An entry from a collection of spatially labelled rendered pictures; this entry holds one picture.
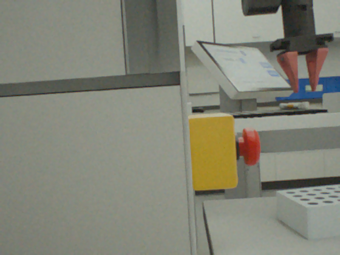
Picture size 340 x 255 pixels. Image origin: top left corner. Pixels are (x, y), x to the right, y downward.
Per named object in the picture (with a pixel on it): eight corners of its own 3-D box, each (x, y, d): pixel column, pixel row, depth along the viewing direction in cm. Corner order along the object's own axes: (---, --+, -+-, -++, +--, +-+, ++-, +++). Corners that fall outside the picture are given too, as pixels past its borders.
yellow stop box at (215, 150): (234, 174, 42) (231, 112, 42) (244, 189, 35) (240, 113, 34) (189, 176, 42) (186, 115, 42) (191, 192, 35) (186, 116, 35)
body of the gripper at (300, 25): (335, 42, 65) (331, 1, 65) (278, 48, 66) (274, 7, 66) (321, 49, 72) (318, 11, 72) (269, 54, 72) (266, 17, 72)
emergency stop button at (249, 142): (255, 161, 40) (254, 125, 40) (264, 167, 36) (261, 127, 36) (228, 163, 40) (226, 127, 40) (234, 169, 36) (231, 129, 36)
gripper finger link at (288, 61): (329, 88, 65) (325, 36, 65) (289, 93, 66) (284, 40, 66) (316, 91, 72) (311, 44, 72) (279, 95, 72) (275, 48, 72)
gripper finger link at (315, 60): (333, 88, 65) (328, 36, 65) (292, 92, 66) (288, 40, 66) (319, 91, 72) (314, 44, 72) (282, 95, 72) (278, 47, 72)
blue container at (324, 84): (326, 98, 420) (325, 78, 419) (343, 96, 379) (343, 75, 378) (274, 101, 419) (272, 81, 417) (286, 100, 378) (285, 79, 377)
